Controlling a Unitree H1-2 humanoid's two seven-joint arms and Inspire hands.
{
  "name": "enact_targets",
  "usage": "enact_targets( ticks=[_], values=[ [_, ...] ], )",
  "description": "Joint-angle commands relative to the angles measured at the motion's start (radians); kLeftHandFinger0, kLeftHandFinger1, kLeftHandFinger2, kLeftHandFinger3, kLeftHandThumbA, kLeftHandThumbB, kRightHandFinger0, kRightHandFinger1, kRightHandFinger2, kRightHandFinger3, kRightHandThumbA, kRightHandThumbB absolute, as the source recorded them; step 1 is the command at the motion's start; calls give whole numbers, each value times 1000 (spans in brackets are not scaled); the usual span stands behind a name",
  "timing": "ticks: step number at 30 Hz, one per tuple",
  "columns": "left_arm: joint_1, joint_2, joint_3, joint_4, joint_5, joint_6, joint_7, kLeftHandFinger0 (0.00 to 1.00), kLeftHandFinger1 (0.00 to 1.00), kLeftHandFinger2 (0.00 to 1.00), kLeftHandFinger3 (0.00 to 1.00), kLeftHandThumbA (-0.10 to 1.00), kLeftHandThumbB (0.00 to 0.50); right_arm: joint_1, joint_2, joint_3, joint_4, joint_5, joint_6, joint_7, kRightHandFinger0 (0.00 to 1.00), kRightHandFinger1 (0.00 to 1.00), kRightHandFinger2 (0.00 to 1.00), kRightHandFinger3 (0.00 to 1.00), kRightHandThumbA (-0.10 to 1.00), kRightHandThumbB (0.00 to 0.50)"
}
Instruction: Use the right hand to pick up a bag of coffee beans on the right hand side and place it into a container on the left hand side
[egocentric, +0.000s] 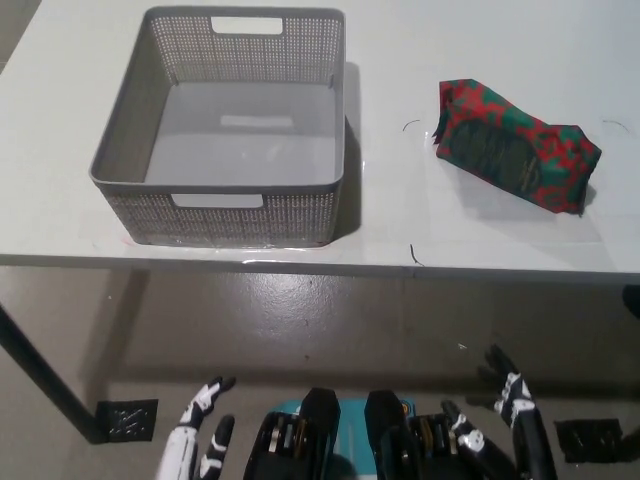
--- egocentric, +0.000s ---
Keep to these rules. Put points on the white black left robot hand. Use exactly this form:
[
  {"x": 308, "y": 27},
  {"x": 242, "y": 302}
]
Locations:
[{"x": 187, "y": 430}]

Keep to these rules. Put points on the black teal robot body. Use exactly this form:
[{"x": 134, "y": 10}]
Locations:
[{"x": 310, "y": 440}]

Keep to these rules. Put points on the grey perforated plastic basket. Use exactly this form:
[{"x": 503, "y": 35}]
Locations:
[{"x": 250, "y": 145}]

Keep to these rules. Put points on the red green coffee bean bag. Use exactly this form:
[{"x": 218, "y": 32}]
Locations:
[{"x": 505, "y": 145}]

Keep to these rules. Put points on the dark object under table edge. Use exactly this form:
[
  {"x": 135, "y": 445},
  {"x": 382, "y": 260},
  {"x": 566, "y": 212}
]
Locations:
[{"x": 632, "y": 300}]

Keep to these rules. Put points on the black metal table leg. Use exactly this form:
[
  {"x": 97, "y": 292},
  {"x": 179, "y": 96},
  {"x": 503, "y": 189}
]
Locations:
[{"x": 55, "y": 380}]

